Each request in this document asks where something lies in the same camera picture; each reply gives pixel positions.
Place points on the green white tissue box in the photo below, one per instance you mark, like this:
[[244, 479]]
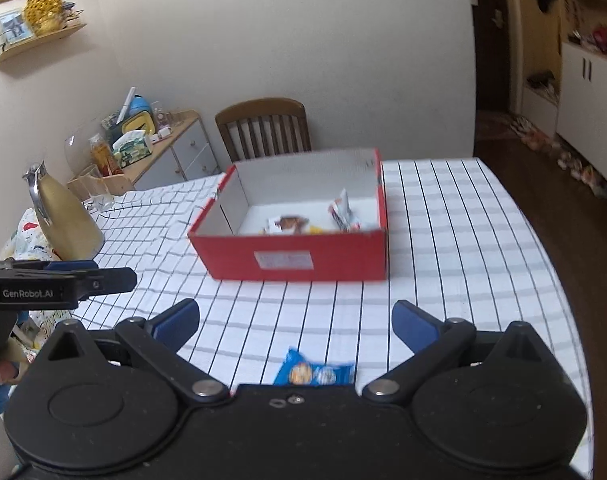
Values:
[[133, 147]]

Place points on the white stick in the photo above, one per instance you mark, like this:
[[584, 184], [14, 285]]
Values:
[[126, 105]]

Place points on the large white snack packet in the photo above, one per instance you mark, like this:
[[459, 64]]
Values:
[[341, 212]]

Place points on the red cardboard box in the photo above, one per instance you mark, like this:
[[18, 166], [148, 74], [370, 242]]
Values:
[[293, 260]]

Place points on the white wall cabinet unit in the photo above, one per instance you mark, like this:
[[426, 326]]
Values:
[[583, 105]]

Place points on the brown wooden chair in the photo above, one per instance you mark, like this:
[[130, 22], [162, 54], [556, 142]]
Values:
[[261, 107]]

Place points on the balloon print gift bag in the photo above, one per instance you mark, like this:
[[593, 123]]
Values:
[[30, 240]]

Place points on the dark wooden door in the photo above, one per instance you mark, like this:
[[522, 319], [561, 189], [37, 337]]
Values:
[[488, 40]]

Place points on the yellow bag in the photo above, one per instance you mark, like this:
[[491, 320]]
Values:
[[141, 121]]

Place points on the small yellow snack packet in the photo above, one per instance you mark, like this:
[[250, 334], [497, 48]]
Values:
[[316, 230]]

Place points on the white packet with brown picture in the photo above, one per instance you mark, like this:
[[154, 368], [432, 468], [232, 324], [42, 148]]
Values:
[[291, 222]]

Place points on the wooden wall shelf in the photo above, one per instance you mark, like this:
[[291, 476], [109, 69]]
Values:
[[38, 45]]

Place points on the blue round container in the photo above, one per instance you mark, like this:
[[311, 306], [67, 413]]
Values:
[[141, 104]]

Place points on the white black checked tablecloth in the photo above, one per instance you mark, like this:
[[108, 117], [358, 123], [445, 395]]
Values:
[[458, 260]]

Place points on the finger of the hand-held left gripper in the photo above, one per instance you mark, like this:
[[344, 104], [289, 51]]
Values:
[[68, 265], [108, 281]]

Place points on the small photo frame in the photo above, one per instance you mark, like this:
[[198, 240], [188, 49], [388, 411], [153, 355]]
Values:
[[14, 27]]

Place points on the jar with orange contents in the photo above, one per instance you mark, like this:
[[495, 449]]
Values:
[[105, 157]]

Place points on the golden pineapple ornament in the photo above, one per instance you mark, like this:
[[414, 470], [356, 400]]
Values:
[[43, 10]]

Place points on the gold thermos jug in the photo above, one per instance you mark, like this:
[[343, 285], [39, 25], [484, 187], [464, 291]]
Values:
[[68, 225]]

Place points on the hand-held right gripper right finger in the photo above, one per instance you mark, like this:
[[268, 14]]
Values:
[[416, 327]]

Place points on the tall clear glass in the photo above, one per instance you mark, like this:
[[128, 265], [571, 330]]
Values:
[[97, 187]]

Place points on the blue cookie packet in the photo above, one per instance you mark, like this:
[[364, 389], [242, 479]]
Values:
[[308, 372]]

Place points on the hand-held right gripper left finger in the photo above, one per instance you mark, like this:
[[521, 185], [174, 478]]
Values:
[[176, 322]]

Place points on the row of shoes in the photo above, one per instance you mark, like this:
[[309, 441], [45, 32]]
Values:
[[573, 162]]

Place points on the small clear drinking glass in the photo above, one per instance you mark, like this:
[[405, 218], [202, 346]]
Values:
[[158, 115], [173, 119]]

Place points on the person's left hand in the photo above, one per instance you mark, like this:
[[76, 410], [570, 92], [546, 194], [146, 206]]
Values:
[[10, 372]]

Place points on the white wooden side cabinet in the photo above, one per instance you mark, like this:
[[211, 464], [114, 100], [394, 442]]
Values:
[[193, 150]]

